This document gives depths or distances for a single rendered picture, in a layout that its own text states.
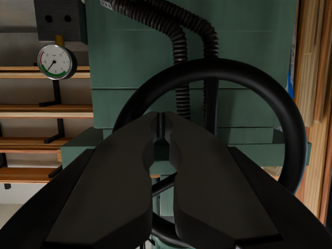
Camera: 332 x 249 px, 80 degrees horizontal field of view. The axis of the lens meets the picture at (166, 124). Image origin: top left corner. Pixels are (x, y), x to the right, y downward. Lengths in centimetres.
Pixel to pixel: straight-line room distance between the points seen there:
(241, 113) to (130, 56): 28
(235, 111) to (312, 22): 149
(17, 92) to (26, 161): 110
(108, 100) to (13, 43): 336
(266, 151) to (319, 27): 150
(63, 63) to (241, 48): 36
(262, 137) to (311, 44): 142
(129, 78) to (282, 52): 34
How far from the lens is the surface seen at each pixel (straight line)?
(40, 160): 383
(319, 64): 193
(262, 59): 51
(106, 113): 47
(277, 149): 56
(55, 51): 43
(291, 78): 144
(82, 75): 270
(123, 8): 36
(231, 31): 49
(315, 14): 193
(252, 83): 29
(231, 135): 50
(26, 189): 420
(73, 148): 51
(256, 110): 51
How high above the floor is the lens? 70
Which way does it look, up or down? 12 degrees up
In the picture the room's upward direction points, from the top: 180 degrees clockwise
